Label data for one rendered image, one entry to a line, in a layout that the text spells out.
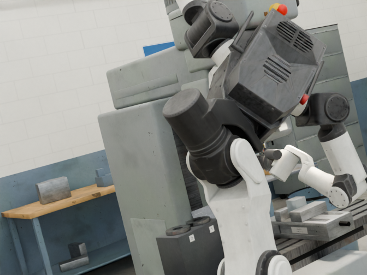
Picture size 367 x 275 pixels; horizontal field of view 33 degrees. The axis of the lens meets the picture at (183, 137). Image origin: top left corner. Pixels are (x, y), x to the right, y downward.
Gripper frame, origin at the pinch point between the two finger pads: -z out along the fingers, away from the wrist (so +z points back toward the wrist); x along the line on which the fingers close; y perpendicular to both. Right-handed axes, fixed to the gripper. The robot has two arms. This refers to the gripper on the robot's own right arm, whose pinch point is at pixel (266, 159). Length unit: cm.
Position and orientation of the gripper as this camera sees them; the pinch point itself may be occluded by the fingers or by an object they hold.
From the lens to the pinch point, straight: 242.5
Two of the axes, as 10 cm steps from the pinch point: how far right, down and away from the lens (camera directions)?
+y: 2.3, 9.7, 0.5
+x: -9.6, 2.4, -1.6
